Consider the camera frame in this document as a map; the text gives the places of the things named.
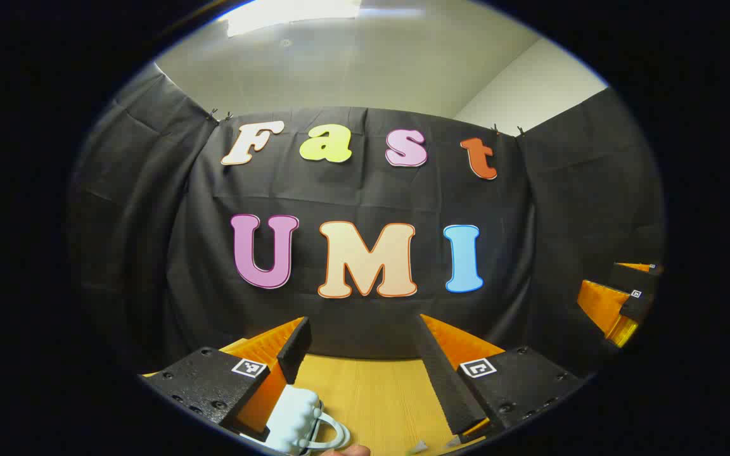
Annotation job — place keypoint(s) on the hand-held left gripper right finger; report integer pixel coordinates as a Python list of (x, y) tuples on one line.
[(441, 373)]

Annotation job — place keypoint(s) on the black backdrop cloth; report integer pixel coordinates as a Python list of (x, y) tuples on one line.
[(352, 190)]

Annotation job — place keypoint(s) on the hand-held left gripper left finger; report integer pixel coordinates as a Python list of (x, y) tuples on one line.
[(295, 351)]

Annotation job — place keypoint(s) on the ceiling light panel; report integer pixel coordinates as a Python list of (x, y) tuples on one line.
[(289, 16)]

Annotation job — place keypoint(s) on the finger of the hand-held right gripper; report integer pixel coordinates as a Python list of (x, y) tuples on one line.
[(602, 307), (625, 278)]

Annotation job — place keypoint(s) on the light blue small suitcase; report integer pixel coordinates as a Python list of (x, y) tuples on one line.
[(292, 418)]

